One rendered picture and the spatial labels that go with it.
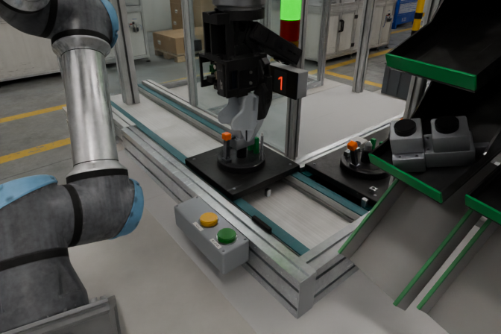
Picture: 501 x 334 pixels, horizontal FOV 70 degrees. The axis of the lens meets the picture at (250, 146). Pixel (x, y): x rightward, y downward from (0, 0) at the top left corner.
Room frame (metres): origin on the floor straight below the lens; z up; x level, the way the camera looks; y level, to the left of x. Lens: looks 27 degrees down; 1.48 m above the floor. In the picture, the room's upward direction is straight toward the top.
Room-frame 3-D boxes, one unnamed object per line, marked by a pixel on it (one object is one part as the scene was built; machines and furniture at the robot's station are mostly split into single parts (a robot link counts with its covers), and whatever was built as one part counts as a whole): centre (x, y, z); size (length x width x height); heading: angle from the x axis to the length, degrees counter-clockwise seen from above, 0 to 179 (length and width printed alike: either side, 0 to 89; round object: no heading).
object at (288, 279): (0.83, 0.17, 0.91); 0.89 x 0.06 x 0.11; 39
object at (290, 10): (0.93, -0.10, 1.38); 0.05 x 0.05 x 0.05
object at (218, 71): (0.53, 0.02, 1.37); 0.09 x 0.08 x 0.12; 129
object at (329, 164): (0.87, -0.33, 1.01); 0.24 x 0.24 x 0.13; 39
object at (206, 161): (0.90, 0.03, 0.96); 0.24 x 0.24 x 0.02; 39
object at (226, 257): (0.64, 0.09, 0.93); 0.21 x 0.07 x 0.06; 39
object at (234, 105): (0.54, 0.03, 1.26); 0.06 x 0.03 x 0.09; 129
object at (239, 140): (0.91, 0.02, 1.06); 0.08 x 0.04 x 0.07; 130
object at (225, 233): (0.59, 0.05, 0.96); 0.04 x 0.04 x 0.02
